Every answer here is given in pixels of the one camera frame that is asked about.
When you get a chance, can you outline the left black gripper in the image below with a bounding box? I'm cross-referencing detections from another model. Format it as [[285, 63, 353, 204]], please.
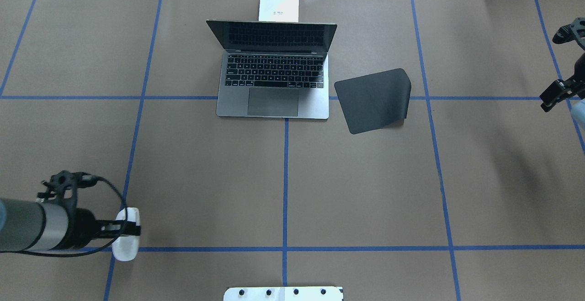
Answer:
[[65, 209, 142, 249]]

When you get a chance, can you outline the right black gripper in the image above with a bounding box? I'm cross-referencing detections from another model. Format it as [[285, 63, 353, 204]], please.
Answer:
[[539, 53, 585, 112]]

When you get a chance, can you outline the white computer mouse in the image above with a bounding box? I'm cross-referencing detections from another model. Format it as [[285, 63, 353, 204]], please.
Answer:
[[112, 207, 141, 262]]

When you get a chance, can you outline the black mouse pad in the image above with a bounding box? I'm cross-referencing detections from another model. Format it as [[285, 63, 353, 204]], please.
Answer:
[[334, 68, 412, 135]]

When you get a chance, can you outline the grey laptop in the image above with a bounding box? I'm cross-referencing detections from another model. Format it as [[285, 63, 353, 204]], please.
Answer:
[[207, 20, 338, 120]]

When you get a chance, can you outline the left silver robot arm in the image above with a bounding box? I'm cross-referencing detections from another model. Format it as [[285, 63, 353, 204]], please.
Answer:
[[0, 198, 141, 252]]

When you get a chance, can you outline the white desk lamp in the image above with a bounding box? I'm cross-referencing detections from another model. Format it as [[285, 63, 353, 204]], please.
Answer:
[[258, 0, 299, 23]]

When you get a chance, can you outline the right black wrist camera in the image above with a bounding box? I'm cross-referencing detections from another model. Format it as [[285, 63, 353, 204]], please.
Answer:
[[552, 17, 585, 50]]

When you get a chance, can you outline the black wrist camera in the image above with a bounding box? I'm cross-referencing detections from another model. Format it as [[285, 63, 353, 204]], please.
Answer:
[[552, 17, 585, 50], [36, 170, 98, 211]]

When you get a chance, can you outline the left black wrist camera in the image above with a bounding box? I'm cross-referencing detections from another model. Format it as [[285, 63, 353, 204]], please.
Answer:
[[36, 170, 98, 211]]

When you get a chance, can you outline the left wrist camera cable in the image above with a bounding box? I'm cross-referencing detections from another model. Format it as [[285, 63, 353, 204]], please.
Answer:
[[27, 176, 129, 258]]

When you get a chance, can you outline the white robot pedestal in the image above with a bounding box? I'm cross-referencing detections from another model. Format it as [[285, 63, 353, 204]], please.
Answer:
[[223, 286, 344, 301]]

